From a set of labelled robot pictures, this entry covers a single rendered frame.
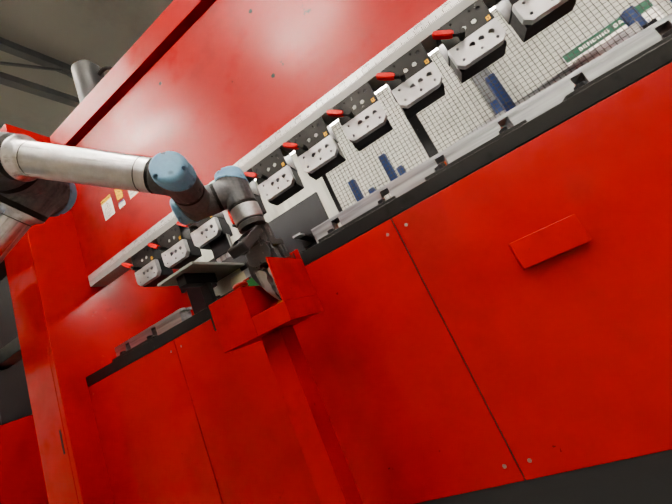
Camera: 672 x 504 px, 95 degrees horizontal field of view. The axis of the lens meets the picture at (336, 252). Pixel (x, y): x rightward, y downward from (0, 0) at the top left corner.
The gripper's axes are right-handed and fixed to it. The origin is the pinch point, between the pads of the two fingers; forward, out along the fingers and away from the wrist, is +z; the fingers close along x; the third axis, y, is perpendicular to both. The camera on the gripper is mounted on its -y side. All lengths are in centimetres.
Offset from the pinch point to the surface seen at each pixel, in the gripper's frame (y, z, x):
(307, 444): -4.3, 32.3, 6.0
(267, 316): -6.8, 3.7, 0.4
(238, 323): -6.7, 2.1, 8.3
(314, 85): 42, -68, -25
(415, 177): 39, -17, -40
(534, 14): 40, -41, -89
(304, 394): -3.4, 22.5, 2.2
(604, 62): 39, -18, -96
